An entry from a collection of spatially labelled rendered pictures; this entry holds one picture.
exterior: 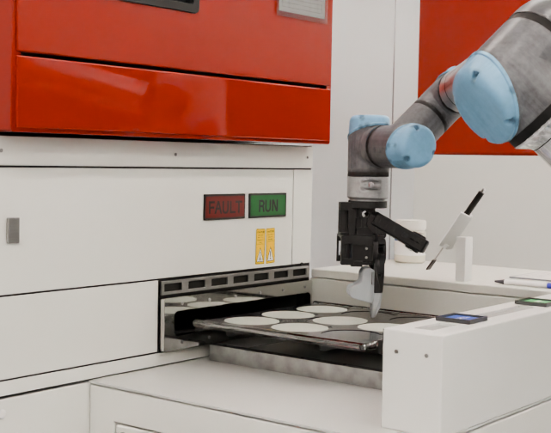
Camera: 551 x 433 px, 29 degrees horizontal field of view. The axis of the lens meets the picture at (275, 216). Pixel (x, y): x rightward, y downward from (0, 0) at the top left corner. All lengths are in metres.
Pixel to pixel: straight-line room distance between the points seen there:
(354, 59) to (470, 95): 3.56
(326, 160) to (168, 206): 2.96
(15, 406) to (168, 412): 0.24
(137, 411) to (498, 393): 0.57
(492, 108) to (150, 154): 0.67
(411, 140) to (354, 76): 3.23
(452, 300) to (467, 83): 0.69
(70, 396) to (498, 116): 0.82
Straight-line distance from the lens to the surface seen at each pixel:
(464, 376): 1.53
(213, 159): 2.01
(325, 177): 4.85
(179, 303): 1.94
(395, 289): 2.14
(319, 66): 2.19
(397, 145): 1.82
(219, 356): 1.98
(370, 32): 5.17
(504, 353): 1.63
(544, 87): 1.48
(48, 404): 1.78
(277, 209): 2.15
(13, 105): 1.63
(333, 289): 2.22
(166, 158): 1.91
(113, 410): 1.80
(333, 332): 1.85
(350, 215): 1.94
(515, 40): 1.50
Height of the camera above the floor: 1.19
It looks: 3 degrees down
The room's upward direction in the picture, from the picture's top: 1 degrees clockwise
